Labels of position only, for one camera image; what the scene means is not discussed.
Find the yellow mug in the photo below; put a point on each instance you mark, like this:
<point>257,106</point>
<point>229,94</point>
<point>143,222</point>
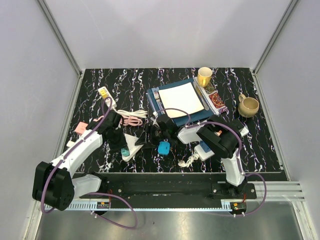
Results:
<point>204,76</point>

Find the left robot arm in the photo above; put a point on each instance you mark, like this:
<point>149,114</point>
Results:
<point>54,184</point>

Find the black mounting base rail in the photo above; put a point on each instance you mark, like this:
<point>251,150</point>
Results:
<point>212,185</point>

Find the dark blue cube adapter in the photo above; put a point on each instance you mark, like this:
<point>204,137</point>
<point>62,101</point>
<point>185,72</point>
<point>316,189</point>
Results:
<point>205,148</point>

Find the white power strip yellow plug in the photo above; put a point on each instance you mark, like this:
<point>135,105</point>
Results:
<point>107,97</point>

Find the teal small plug adapter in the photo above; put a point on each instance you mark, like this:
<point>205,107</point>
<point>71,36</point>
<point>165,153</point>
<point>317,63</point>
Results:
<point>125,152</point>

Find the white plug adapter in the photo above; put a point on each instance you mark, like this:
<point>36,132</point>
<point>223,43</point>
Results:
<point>69,144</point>

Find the dark blue placemat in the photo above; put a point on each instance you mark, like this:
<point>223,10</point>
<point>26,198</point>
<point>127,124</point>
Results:
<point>180,117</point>

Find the white multicolour power strip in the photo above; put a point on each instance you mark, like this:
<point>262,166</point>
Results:
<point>224,145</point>

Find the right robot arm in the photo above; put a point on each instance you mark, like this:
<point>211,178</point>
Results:
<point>187,134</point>

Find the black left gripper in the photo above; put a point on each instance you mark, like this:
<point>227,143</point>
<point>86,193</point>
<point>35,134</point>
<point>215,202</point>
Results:
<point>122,143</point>

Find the pink deer cube adapter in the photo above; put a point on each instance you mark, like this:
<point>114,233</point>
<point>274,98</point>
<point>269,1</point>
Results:
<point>218,133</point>

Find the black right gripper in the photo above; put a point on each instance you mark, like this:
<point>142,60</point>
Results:
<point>149,129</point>

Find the white triangular power strip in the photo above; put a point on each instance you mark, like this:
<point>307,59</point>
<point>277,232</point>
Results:
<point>132,148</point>

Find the silver fork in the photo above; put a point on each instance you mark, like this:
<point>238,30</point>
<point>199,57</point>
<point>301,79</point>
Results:
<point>157,97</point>

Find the light blue plug adapter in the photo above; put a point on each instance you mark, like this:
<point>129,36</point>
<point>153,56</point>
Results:
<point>164,148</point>

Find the patterned colourful coaster cloth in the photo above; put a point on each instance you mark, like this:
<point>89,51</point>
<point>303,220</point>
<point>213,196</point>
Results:
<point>210,98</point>

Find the white square plate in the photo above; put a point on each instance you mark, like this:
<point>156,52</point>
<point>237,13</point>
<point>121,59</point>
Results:
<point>182,97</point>

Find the beige ceramic mug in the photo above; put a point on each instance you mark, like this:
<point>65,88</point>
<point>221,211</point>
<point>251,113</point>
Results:
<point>247,106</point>

